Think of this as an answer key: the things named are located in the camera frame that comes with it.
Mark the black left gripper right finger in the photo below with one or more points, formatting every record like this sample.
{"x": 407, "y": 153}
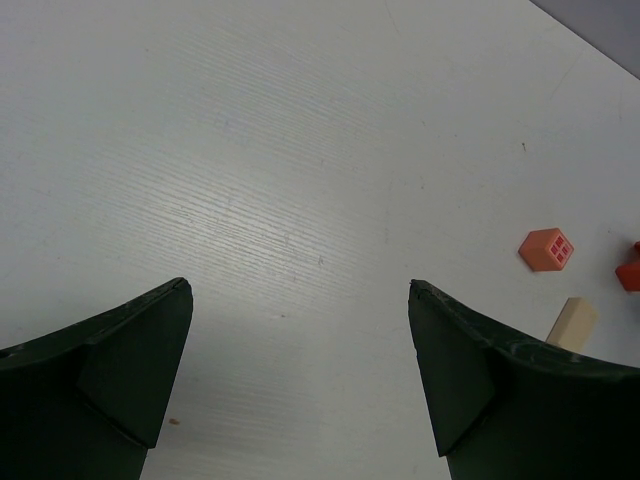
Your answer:
{"x": 505, "y": 405}

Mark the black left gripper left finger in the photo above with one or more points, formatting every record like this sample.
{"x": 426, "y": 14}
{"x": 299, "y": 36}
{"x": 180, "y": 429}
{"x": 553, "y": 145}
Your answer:
{"x": 88, "y": 401}

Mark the red-orange rectangular block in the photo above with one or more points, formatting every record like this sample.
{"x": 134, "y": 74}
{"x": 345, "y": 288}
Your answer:
{"x": 628, "y": 273}

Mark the cream rectangular wood block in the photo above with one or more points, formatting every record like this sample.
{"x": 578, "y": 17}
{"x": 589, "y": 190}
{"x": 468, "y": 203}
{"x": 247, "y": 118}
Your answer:
{"x": 574, "y": 325}

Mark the orange cube with window print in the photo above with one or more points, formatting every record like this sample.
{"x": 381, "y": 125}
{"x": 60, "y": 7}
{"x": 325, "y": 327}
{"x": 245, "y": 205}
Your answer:
{"x": 546, "y": 250}

